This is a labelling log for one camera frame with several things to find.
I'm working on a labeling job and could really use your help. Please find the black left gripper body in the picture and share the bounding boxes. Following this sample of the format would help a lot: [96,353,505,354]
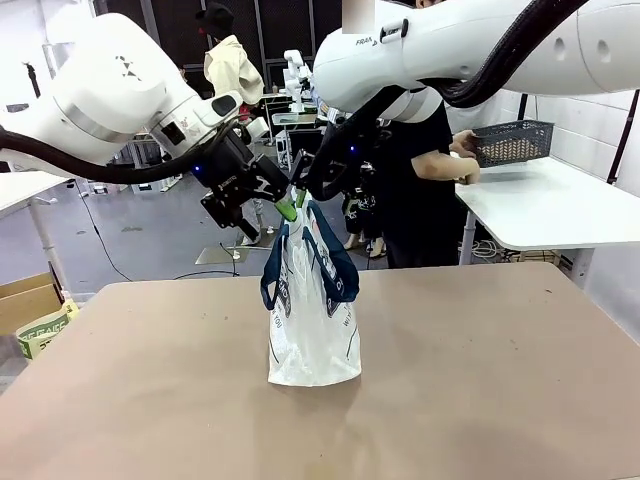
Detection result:
[191,130,291,201]

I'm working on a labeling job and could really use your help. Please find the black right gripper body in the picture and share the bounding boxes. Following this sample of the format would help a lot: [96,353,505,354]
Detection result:
[307,117,379,174]

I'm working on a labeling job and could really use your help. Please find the clear navy-handled shopping bag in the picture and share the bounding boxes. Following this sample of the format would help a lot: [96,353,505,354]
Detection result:
[259,199,363,387]

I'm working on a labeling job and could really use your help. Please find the grey plastic lattice basket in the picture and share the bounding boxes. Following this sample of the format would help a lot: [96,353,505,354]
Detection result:
[471,119,555,169]

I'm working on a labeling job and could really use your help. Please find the person's right forearm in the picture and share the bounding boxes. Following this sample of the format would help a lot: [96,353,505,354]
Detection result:
[410,148,466,183]

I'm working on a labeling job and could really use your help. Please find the person's left hand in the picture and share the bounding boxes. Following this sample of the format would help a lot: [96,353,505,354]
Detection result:
[448,129,480,159]

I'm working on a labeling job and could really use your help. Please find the person's right hand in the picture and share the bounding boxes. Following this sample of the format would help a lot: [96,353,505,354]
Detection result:
[456,158,483,188]

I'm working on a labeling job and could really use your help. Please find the white box with dark print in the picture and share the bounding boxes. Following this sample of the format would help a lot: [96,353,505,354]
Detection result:
[275,130,294,169]

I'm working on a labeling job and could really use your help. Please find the background table with green mat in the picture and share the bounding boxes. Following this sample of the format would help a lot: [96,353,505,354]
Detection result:
[271,111,321,127]

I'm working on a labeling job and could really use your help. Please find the metal floor plate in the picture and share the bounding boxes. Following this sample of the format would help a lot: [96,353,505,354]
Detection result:
[194,243,251,266]

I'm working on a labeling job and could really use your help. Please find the person in black shirt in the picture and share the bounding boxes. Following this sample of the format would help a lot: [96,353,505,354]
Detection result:
[342,0,474,270]

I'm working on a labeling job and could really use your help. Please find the figure in beige jacket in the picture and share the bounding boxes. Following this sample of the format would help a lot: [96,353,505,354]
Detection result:
[194,2,265,109]

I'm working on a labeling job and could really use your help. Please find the clear box on stand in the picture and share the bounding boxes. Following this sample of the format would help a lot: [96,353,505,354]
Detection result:
[42,42,77,69]

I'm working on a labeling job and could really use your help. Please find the white table with rounded corner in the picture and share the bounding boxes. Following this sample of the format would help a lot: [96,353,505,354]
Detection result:
[452,154,640,269]

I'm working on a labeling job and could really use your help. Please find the white table with white leg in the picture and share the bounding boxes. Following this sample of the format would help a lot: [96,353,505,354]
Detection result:
[0,172,76,301]

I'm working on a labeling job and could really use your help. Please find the black tripod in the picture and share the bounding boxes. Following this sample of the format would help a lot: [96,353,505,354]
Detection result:
[22,60,42,99]

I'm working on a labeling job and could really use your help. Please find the wooden pallet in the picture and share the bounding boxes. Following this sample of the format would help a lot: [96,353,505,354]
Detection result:
[518,247,575,270]

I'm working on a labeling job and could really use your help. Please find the brown cardboard box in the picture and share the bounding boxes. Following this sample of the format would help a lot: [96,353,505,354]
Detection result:
[0,272,66,337]

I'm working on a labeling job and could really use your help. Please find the green and white sack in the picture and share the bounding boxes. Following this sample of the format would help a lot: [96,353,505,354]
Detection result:
[15,298,80,361]

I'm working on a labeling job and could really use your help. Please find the black slanted pole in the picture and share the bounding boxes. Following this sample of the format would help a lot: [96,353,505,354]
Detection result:
[606,89,640,185]

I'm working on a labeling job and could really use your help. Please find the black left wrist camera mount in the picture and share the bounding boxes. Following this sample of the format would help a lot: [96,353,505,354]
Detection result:
[199,192,262,245]

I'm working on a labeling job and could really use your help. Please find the black floor cable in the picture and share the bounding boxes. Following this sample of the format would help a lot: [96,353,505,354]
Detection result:
[78,192,242,282]

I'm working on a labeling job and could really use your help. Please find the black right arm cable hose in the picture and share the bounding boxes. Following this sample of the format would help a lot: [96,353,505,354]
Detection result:
[307,0,591,202]

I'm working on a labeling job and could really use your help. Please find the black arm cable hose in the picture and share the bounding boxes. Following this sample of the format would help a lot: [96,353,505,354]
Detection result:
[307,0,591,202]
[0,119,246,184]

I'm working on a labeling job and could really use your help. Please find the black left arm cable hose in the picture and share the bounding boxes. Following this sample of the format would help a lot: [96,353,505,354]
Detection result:
[0,119,246,184]

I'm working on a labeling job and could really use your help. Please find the white cables under table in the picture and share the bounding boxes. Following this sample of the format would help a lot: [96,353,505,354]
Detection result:
[472,238,512,262]

